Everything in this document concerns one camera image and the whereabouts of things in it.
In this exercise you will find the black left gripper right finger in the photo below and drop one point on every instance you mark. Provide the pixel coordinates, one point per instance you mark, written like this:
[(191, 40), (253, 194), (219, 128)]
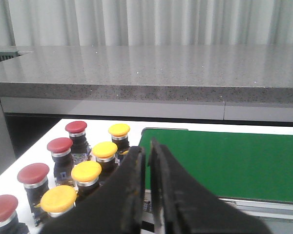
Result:
[(181, 205)]

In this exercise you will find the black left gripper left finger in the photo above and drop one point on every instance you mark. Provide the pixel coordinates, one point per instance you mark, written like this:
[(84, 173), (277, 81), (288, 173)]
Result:
[(115, 208)]

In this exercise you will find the yellow push button switch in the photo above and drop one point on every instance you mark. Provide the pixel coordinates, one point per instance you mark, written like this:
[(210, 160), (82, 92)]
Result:
[(119, 135), (86, 175), (105, 155), (58, 200)]

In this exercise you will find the red push button switch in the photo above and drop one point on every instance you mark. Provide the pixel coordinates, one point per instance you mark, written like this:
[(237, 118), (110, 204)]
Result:
[(9, 222), (80, 149), (60, 149), (35, 181)]

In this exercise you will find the green conveyor belt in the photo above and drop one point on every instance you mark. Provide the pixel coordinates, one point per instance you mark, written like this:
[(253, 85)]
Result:
[(237, 165)]

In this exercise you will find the grey granite counter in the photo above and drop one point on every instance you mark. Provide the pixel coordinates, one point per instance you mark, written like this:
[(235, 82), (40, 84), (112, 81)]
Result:
[(222, 82)]

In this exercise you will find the dark vent grille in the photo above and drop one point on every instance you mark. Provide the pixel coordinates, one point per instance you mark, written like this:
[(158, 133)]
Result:
[(8, 53)]

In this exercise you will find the white pleated curtain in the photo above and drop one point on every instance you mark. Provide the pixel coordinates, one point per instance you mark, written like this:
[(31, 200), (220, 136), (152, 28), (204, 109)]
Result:
[(145, 22)]

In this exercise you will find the aluminium conveyor frame rail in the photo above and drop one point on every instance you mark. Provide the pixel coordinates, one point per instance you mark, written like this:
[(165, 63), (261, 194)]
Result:
[(274, 211)]

